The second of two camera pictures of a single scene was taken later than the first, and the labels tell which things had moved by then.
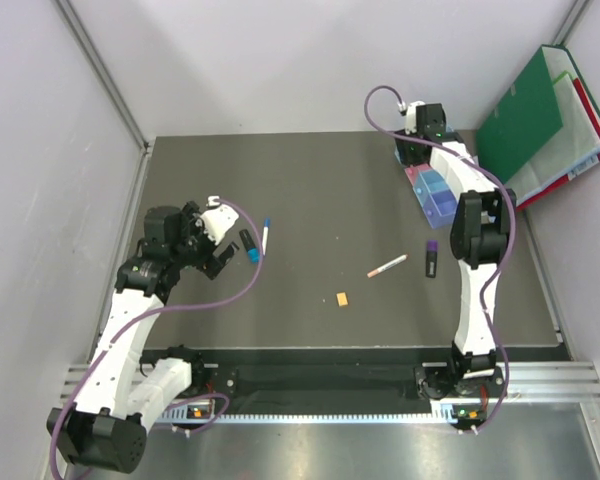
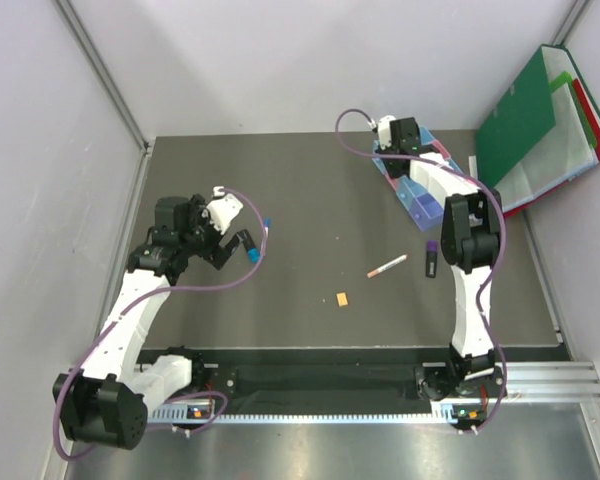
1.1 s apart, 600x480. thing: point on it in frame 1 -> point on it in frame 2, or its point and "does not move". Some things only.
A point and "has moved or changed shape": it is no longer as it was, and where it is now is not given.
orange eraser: (342, 299) does not move
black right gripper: (402, 141) -> (389, 172)
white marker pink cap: (387, 266) does not move
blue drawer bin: (398, 152) -> (425, 137)
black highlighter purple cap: (432, 258) does not move
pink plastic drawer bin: (411, 170) has moved or changed shape
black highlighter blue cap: (254, 253) does not move
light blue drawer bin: (430, 186) has moved or changed shape
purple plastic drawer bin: (441, 210) has moved or changed shape
